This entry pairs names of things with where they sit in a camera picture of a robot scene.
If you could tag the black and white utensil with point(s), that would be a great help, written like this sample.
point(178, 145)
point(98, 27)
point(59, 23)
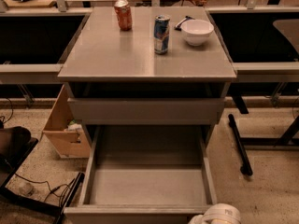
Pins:
point(178, 25)

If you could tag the grey top drawer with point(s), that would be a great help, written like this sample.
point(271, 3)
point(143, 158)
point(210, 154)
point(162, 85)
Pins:
point(147, 111)

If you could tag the grey drawer cabinet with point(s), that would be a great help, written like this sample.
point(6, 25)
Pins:
point(150, 88)

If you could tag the grey drawer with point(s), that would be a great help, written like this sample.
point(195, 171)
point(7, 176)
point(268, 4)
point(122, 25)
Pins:
point(145, 175)
point(147, 111)

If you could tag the blue energy drink can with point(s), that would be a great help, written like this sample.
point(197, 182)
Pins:
point(161, 34)

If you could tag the dark chair seat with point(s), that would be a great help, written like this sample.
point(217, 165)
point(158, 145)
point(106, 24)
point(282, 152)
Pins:
point(13, 142)

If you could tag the orange soda can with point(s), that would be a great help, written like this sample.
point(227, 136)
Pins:
point(124, 16)

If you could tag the white bowl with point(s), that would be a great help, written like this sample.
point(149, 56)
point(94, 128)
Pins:
point(196, 32)

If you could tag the metal railing frame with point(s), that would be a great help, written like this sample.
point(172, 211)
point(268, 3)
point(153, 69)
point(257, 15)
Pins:
point(31, 72)

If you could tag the black floor stand right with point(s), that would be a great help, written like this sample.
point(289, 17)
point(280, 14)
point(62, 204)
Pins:
point(286, 142)

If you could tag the black floor frame left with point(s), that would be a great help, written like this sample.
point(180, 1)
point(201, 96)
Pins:
point(56, 211)

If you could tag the cardboard box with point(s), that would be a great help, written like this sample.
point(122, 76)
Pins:
point(68, 142)

